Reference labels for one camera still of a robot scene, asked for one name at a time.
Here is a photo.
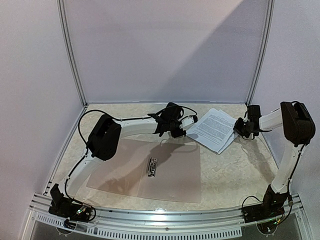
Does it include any translucent brown folder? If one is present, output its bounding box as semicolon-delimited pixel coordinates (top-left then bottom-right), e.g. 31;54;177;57
86;139;201;204

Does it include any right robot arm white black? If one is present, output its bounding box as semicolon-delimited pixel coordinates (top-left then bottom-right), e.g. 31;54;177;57
233;101;316;218

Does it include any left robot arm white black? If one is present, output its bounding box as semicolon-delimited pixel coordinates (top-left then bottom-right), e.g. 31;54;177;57
50;102;197;217

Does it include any metal folder clip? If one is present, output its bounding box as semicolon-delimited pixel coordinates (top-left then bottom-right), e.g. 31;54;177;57
146;157;158;178

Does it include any stack of printed papers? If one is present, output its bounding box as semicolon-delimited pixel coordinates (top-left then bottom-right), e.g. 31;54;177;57
186;108;248;155

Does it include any perforated metal strip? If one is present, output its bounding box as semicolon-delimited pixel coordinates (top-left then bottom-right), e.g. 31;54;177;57
29;213;244;240

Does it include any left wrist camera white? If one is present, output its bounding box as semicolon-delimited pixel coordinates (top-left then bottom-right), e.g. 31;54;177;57
179;115;198;129

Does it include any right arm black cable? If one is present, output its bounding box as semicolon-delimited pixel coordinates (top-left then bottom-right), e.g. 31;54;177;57
241;100;311;226

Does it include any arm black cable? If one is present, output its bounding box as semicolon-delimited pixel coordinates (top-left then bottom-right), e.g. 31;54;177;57
62;109;198;201
241;100;311;226

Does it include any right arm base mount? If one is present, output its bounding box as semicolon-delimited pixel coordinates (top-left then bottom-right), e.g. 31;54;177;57
241;195;294;225

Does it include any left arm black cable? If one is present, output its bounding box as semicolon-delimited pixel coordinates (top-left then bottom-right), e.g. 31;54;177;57
62;109;198;201

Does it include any aluminium front rail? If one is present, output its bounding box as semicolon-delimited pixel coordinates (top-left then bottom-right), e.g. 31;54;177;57
28;193;309;231

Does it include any right aluminium frame post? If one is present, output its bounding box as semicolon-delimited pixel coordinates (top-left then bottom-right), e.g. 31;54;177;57
245;0;275;106

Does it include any aluminium frame post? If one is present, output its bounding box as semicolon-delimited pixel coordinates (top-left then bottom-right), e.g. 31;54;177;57
50;0;88;180
245;0;275;106

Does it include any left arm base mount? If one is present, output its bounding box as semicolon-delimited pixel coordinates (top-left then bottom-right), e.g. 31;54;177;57
48;183;97;223

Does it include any left aluminium frame post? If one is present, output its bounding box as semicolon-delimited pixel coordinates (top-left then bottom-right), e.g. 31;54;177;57
50;0;88;180

